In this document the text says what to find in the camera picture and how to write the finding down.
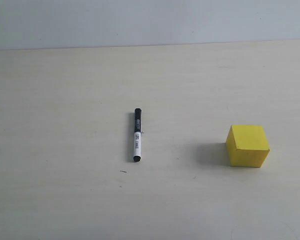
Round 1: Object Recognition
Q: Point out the black and white marker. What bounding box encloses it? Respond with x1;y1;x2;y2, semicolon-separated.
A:
133;108;142;162

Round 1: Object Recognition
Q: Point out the yellow cube block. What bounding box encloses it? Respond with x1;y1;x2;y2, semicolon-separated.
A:
225;125;270;168

